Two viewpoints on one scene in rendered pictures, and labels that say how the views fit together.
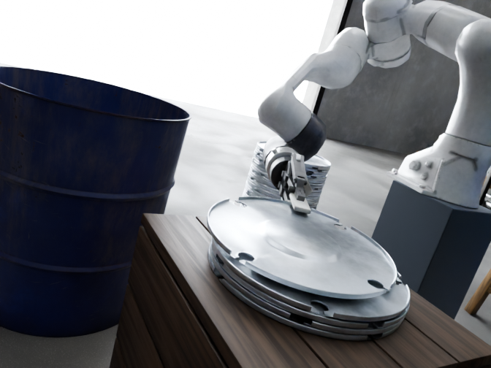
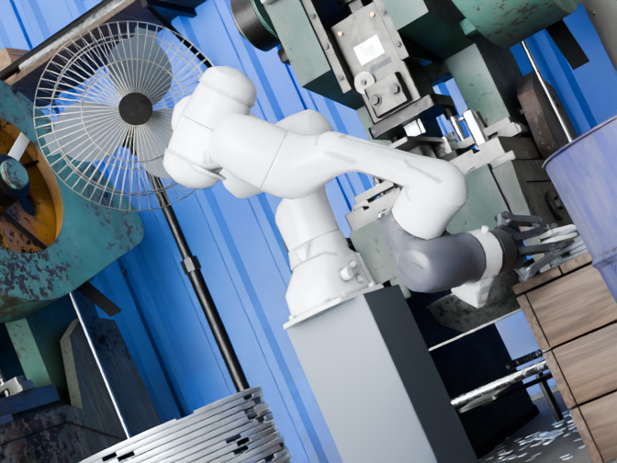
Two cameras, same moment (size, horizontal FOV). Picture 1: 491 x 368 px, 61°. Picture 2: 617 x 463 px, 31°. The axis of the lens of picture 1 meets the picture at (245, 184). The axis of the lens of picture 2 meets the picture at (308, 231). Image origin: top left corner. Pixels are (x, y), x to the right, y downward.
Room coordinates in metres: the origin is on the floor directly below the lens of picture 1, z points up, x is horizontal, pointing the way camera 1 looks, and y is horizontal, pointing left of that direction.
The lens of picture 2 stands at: (2.25, 1.36, 0.30)
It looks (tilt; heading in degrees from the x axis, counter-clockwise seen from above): 8 degrees up; 235
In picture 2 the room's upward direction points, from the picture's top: 24 degrees counter-clockwise
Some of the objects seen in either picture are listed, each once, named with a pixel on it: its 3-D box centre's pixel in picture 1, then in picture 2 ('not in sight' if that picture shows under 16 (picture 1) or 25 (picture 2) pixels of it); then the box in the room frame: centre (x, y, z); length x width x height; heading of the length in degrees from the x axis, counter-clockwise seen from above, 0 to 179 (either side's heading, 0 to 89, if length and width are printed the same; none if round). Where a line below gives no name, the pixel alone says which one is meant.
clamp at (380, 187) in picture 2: not in sight; (375, 186); (0.39, -0.96, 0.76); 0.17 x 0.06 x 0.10; 120
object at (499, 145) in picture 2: not in sight; (443, 186); (0.30, -0.82, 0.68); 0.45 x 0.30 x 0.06; 120
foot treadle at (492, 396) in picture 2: not in sight; (518, 389); (0.42, -0.75, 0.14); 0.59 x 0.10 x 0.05; 30
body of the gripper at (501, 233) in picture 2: (288, 177); (503, 249); (0.89, -0.09, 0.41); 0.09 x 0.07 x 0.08; 7
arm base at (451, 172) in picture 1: (443, 163); (319, 276); (1.02, -0.45, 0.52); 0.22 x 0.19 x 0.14; 30
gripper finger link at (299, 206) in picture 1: (299, 202); (556, 231); (0.73, -0.10, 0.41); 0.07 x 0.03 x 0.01; 7
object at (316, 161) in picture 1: (294, 154); (167, 428); (1.57, -0.15, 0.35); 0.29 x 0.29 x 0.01
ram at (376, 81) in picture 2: not in sight; (379, 61); (0.34, -0.79, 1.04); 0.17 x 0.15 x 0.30; 30
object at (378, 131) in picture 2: not in sight; (414, 121); (0.30, -0.82, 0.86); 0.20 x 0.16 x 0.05; 120
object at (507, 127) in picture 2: not in sight; (487, 128); (0.22, -0.67, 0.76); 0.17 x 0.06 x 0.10; 120
